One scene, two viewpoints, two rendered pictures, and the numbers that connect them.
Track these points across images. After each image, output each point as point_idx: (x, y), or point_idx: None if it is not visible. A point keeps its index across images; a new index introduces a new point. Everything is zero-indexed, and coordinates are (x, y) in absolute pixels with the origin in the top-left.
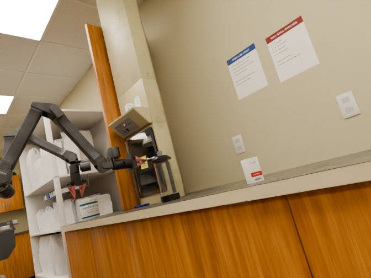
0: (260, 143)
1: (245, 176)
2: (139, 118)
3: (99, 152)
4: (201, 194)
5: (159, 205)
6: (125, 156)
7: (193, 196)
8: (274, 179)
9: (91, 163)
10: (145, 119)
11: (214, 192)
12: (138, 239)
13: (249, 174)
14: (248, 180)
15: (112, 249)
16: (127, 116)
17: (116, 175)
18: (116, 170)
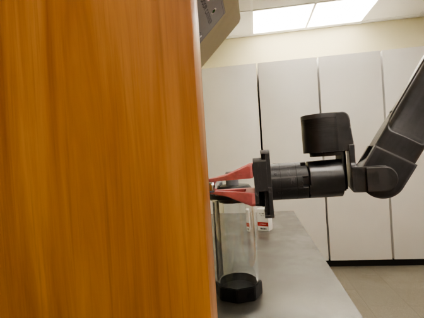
0: None
1: (269, 224)
2: (211, 47)
3: (383, 122)
4: (283, 245)
5: (320, 264)
6: (269, 151)
7: (281, 251)
8: (282, 223)
9: (421, 152)
10: (205, 62)
11: (282, 240)
12: None
13: (272, 221)
14: (270, 226)
15: None
16: (230, 5)
17: (209, 255)
18: (208, 203)
